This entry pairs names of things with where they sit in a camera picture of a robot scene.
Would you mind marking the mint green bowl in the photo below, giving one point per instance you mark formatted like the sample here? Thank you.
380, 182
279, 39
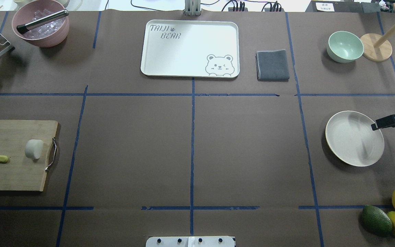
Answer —
344, 47

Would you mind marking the grey folded cloth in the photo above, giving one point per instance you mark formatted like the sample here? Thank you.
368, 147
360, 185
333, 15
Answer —
271, 65

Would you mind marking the black box with label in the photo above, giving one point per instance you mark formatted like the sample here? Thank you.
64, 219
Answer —
342, 6

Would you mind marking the bamboo cutting board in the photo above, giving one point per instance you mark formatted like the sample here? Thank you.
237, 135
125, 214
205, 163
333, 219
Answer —
21, 173

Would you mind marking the aluminium frame post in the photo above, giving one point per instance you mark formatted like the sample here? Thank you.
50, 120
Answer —
192, 8

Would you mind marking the white steamed bun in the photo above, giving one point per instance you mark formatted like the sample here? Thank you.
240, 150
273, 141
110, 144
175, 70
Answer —
33, 149

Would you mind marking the pink bowl with ice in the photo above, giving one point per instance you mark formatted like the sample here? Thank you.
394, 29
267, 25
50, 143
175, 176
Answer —
47, 35

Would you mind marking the wooden mug tree stand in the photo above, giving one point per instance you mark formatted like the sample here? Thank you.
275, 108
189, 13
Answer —
376, 47

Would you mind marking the cream round plate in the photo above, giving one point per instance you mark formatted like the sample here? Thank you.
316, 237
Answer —
350, 137

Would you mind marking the white bear tray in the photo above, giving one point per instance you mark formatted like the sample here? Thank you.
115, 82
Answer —
185, 48

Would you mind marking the green avocado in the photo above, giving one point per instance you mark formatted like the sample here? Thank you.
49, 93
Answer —
376, 221

